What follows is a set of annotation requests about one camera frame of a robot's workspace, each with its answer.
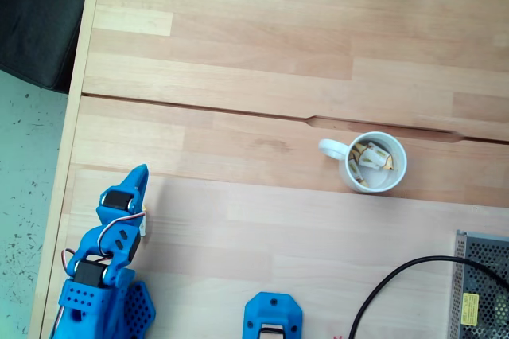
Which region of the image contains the white gold sweet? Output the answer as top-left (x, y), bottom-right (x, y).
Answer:
top-left (139, 205), bottom-right (150, 239)
top-left (348, 154), bottom-right (370, 187)
top-left (359, 142), bottom-right (397, 173)

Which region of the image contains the white ceramic mug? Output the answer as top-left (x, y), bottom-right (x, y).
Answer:
top-left (317, 131), bottom-right (408, 193)

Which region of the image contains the light wooden board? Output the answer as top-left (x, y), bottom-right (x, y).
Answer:
top-left (39, 166), bottom-right (509, 339)

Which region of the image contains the black cushion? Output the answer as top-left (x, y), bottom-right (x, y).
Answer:
top-left (0, 0), bottom-right (93, 95)

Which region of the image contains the perforated metal power supply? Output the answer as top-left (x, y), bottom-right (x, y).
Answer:
top-left (448, 229), bottom-right (509, 339)

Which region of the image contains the red white black servo wire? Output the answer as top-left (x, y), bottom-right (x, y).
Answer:
top-left (96, 212), bottom-right (146, 257)

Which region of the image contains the blue printed post bracket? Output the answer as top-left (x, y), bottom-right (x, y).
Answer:
top-left (243, 291), bottom-right (304, 339)

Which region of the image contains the thick black power cable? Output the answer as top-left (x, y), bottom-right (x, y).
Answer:
top-left (348, 255), bottom-right (509, 339)

